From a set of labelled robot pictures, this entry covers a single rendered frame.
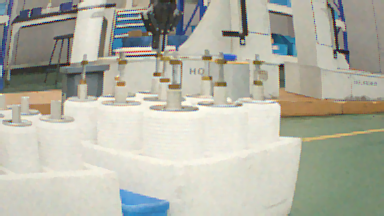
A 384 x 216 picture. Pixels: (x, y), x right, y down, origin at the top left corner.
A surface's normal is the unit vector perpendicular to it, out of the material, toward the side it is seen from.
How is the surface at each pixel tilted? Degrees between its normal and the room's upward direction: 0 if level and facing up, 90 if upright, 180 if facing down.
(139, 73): 90
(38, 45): 90
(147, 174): 90
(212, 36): 90
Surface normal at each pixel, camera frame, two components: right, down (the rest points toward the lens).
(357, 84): 0.36, 0.09
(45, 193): 0.80, 0.07
